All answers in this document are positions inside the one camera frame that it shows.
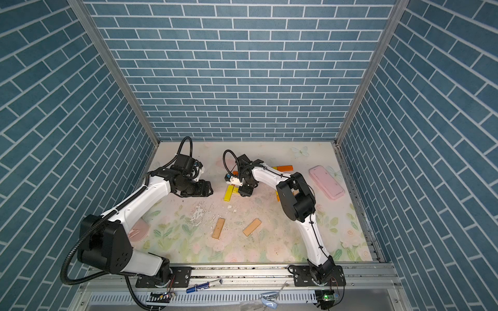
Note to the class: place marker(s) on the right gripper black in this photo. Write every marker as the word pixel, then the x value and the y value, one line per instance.
pixel 244 192

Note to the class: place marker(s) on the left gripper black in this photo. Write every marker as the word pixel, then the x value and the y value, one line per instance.
pixel 200 191

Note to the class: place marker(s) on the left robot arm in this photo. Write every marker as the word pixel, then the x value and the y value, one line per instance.
pixel 105 242

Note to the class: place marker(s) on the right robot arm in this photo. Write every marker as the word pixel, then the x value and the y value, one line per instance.
pixel 298 203

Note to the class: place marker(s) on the natural wood block left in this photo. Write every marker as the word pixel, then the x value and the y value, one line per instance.
pixel 218 228

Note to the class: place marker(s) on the natural wood block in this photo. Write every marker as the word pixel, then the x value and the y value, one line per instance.
pixel 218 228
pixel 252 227

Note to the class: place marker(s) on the natural wood block lower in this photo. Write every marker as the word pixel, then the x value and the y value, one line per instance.
pixel 252 227

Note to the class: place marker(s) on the pink cup with tools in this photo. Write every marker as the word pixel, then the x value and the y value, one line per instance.
pixel 139 231

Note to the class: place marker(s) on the pink eraser box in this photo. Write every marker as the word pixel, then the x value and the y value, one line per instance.
pixel 326 182

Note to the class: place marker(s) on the clear tape scraps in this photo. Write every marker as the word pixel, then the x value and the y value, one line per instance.
pixel 267 301

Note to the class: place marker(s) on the small circuit board green led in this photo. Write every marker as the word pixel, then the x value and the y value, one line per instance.
pixel 325 299

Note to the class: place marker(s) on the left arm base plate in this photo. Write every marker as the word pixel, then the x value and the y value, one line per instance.
pixel 170 277

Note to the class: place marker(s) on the blue handled screwdriver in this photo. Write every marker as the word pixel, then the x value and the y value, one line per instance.
pixel 204 286

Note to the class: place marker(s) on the wire connector bundle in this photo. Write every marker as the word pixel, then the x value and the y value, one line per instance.
pixel 161 297

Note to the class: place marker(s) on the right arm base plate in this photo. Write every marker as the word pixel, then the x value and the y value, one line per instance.
pixel 306 276

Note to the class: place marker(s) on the aluminium front rail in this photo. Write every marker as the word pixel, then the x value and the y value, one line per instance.
pixel 258 276

